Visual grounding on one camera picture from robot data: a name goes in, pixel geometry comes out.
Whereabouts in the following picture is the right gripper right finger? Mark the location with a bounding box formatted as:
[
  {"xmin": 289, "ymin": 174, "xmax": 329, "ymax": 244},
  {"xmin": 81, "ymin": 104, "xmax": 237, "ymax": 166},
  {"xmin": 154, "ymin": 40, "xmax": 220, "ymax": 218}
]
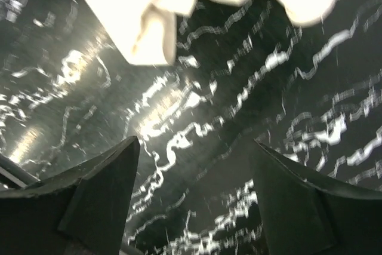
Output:
[{"xmin": 252, "ymin": 143, "xmax": 381, "ymax": 254}]

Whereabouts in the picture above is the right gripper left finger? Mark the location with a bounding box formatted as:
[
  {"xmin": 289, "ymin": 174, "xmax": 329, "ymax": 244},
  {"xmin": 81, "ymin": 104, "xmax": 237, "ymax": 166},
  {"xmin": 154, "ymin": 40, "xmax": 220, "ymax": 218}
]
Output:
[{"xmin": 1, "ymin": 136, "xmax": 140, "ymax": 254}]

